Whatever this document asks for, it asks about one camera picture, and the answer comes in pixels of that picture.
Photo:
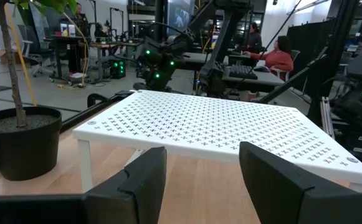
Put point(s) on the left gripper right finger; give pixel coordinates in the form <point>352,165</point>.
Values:
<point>277,186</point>

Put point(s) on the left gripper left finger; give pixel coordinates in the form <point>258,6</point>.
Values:
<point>121,202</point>

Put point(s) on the black background robot arm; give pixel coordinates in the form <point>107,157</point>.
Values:
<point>358,93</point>

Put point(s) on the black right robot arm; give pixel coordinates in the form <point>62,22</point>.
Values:
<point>221,43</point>

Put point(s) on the computer tower green lights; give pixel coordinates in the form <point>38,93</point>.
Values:
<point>117,68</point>

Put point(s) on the wooden desk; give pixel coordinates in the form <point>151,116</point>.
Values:
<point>112,45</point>

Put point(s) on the white perforated shelf riser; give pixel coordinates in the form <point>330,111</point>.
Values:
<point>215,124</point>

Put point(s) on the black keyboard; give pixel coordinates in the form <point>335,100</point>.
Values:
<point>242,71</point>

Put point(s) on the aluminium extrusion bar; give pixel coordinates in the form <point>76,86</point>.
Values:
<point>327,118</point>

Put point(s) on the person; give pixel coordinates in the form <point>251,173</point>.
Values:
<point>277,57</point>
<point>81,25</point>
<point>255,39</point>

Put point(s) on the grey desk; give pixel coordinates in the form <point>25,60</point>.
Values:
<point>261,79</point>

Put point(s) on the white container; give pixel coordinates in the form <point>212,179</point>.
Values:
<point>72,30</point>
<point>63,29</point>

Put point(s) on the black work table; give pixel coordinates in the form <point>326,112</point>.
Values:
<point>68,37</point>

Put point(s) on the black office chair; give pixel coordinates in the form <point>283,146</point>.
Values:
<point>39,53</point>

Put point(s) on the black divider screen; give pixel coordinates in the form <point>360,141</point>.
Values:
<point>308,49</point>

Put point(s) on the small green leafy tree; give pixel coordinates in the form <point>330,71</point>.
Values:
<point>14,84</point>

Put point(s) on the cardboard box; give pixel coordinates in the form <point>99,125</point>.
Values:
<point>0,56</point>

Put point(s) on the wall display screen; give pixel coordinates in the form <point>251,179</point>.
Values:
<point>180,17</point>

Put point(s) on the black diagonal frame brace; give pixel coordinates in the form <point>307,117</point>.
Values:
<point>293,81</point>

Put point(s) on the black frame post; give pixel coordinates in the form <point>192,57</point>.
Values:
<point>336,46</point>

